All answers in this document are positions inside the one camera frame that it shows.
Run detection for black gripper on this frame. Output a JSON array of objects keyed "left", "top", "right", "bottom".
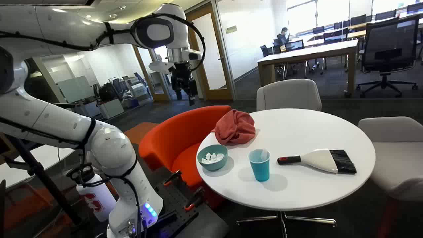
[{"left": 169, "top": 62, "right": 198, "bottom": 107}]

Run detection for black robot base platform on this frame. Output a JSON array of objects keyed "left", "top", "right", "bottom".
[{"left": 104, "top": 179, "right": 230, "bottom": 238}]

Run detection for blue plastic cup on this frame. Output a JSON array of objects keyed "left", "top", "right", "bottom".
[{"left": 247, "top": 148, "right": 272, "bottom": 182}]

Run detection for orange armchair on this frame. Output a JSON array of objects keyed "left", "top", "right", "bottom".
[{"left": 137, "top": 104, "right": 233, "bottom": 208}]

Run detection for red cloth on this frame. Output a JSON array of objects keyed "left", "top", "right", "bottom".
[{"left": 214, "top": 108, "right": 258, "bottom": 146}]

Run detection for white pieces in bowl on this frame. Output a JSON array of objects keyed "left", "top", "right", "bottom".
[{"left": 199, "top": 152, "right": 226, "bottom": 165}]

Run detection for teal bowl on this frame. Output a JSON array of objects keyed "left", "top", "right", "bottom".
[{"left": 197, "top": 142, "right": 230, "bottom": 171}]

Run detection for white upholstered chair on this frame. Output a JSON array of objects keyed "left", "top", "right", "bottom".
[
  {"left": 255, "top": 78, "right": 322, "bottom": 111},
  {"left": 357, "top": 115, "right": 423, "bottom": 203}
]

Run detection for seated person in dark clothes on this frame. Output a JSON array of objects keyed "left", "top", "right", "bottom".
[{"left": 272, "top": 26, "right": 292, "bottom": 47}]

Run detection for long wooden table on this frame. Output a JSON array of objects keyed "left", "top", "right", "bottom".
[{"left": 256, "top": 38, "right": 359, "bottom": 97}]

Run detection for white bottle with red mark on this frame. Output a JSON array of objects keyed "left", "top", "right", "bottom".
[{"left": 67, "top": 162, "right": 118, "bottom": 223}]

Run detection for small white round table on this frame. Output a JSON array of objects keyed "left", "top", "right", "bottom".
[{"left": 0, "top": 144, "right": 75, "bottom": 189}]

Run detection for metal table base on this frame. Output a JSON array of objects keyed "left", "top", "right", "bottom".
[{"left": 235, "top": 210, "right": 338, "bottom": 238}]

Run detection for black tripod pole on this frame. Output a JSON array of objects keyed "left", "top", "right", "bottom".
[{"left": 3, "top": 133, "right": 84, "bottom": 230}]

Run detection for black office chair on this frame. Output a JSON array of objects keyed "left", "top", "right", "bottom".
[{"left": 355, "top": 15, "right": 420, "bottom": 97}]

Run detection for door with wooden frame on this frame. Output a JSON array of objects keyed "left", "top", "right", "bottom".
[{"left": 184, "top": 0, "right": 235, "bottom": 103}]

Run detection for white brush with black handle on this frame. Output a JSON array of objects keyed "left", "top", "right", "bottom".
[{"left": 276, "top": 148, "right": 357, "bottom": 174}]

